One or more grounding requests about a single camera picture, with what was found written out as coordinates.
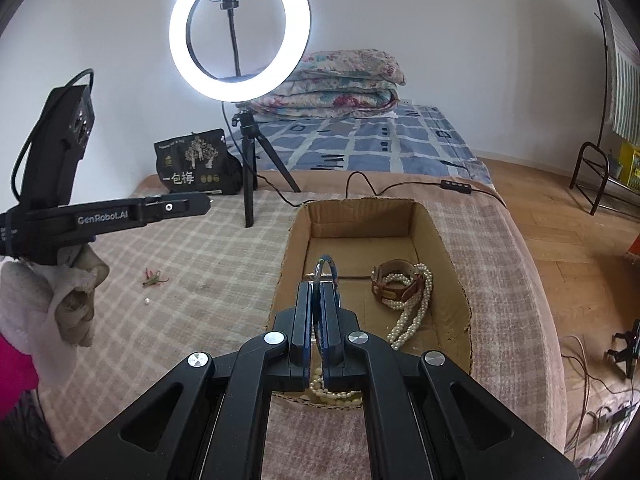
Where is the dark green bangle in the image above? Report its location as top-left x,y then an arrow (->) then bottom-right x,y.
311,256 -> 342,311

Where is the person's left hand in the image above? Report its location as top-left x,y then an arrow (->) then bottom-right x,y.
0,242 -> 111,348

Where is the yellow box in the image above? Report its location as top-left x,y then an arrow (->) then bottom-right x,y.
617,140 -> 640,186

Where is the small black floor tripod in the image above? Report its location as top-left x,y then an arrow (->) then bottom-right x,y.
602,319 -> 640,378

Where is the large white pearl bracelet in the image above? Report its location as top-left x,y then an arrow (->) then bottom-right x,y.
320,387 -> 364,405

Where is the small dried twig ornament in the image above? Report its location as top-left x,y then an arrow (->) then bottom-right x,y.
141,268 -> 171,289

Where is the white ring light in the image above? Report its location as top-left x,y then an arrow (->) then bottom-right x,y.
168,0 -> 312,99

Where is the black tripod stand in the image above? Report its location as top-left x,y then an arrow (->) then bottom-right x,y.
231,101 -> 302,228

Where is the brown cardboard box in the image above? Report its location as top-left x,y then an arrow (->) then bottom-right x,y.
270,198 -> 473,406

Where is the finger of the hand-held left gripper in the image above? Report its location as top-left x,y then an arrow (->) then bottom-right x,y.
142,192 -> 212,221

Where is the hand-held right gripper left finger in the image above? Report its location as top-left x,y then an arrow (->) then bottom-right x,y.
52,282 -> 315,480

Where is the floral pillow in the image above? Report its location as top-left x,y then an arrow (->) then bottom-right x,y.
292,49 -> 407,87

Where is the tangle of floor cables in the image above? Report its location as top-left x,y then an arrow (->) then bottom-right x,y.
560,335 -> 640,461

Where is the blue patterned bed sheet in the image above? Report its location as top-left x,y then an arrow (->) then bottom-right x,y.
220,105 -> 493,181

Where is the folded floral quilt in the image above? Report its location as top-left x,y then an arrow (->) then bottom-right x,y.
248,80 -> 401,122

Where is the striped hanging cloth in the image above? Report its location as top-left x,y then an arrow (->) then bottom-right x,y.
597,0 -> 640,143

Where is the black ring light cable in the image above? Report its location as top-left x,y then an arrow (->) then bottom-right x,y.
222,100 -> 506,208

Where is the black printed snack bag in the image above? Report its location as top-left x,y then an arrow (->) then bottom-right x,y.
153,128 -> 243,196

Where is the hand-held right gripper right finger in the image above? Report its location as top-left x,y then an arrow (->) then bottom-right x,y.
317,282 -> 581,480

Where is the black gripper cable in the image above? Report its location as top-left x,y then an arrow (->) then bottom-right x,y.
11,68 -> 96,206

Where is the black metal clothes rack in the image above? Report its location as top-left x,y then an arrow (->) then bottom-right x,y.
570,0 -> 640,216

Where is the brown strap watch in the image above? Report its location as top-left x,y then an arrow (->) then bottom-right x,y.
370,259 -> 426,303

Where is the long white pearl necklace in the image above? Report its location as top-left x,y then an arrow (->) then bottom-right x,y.
380,262 -> 434,351

